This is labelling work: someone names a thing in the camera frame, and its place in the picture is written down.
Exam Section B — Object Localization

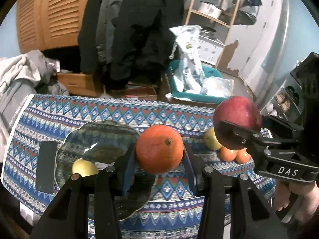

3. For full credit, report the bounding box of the steel pot on box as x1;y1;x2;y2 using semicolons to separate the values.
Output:
200;26;216;39

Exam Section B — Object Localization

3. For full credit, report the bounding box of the blue patterned tablecloth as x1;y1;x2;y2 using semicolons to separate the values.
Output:
1;94;275;238

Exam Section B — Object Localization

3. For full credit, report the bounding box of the white patterned storage box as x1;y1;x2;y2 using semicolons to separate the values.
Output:
197;36;225;66

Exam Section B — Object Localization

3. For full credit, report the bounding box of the clear plastic bag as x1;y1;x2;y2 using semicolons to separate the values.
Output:
200;77;234;98

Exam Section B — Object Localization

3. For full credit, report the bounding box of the dark folded umbrella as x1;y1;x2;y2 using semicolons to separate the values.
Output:
248;0;262;7

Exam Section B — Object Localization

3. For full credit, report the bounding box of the white rice bag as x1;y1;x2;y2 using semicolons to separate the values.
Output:
169;25;205;94

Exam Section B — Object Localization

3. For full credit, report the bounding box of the wooden louvered wardrobe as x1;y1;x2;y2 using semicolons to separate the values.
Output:
17;0;87;53

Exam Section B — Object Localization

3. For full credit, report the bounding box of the large orange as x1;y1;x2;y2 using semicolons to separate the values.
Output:
135;125;184;175

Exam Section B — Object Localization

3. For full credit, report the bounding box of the grey shoe rack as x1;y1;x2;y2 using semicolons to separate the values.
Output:
261;75;304;122

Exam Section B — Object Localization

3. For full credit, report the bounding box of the wooden shelf rack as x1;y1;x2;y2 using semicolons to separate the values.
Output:
184;0;241;66

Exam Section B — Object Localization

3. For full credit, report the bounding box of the cardboard box on floor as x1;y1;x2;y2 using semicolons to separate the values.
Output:
110;86;157;101

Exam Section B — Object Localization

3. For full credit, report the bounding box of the dark red apple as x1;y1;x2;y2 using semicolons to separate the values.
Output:
212;95;263;151

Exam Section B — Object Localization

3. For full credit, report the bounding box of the wooden drawer box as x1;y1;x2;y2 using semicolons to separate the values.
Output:
57;73;103;98

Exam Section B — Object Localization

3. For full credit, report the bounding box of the person's right hand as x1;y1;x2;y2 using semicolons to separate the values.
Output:
274;180;318;225

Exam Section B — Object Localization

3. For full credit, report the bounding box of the black hanging coat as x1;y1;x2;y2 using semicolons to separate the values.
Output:
78;0;184;91

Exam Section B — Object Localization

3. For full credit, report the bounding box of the dark glass bowl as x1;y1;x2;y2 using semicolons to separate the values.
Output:
55;120;157;221

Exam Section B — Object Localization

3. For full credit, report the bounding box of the yellow apple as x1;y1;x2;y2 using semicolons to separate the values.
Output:
72;159;99;177
203;127;222;151

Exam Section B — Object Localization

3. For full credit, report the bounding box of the teal plastic crate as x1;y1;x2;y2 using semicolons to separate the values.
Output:
167;60;234;104

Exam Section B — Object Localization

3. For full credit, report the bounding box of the small tangerine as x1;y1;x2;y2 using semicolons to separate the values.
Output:
219;146;238;162

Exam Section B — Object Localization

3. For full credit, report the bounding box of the pile of grey clothes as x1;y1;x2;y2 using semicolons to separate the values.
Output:
1;50;69;158

